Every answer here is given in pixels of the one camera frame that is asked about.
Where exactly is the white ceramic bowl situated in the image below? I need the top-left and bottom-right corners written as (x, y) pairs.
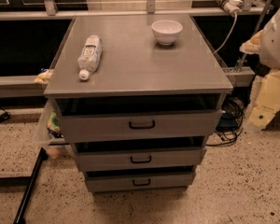
top-left (151, 20), bottom-right (183, 46)

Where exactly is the clear plastic bottle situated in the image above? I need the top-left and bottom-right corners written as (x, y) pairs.
top-left (77, 35), bottom-right (103, 81)

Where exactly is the white power strip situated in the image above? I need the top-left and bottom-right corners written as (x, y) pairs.
top-left (216, 0), bottom-right (242, 17)

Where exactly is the grey drawer cabinet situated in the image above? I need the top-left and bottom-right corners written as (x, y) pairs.
top-left (44, 14), bottom-right (232, 180)

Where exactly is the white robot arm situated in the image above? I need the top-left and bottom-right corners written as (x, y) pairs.
top-left (240, 8), bottom-right (280, 132)

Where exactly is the grey metal rail frame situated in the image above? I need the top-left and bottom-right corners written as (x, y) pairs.
top-left (0, 0), bottom-right (275, 99)

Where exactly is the black cable bundle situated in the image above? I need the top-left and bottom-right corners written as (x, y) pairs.
top-left (205, 96), bottom-right (246, 147)

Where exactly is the clear plastic bag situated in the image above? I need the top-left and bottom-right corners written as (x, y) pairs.
top-left (34, 101), bottom-right (71, 157)

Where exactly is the black floor frame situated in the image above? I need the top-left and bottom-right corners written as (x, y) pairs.
top-left (0, 148), bottom-right (49, 224)

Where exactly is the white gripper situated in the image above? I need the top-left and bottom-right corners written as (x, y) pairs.
top-left (239, 30), bottom-right (280, 131)

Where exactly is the yellow snack packet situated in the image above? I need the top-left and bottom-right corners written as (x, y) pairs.
top-left (35, 69), bottom-right (53, 85)

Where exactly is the grey drawer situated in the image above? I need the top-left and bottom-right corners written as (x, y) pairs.
top-left (85, 172), bottom-right (195, 192)
top-left (59, 110), bottom-right (222, 143)
top-left (74, 147), bottom-right (206, 172)

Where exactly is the white power cable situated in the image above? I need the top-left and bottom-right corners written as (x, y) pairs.
top-left (212, 12), bottom-right (239, 56)

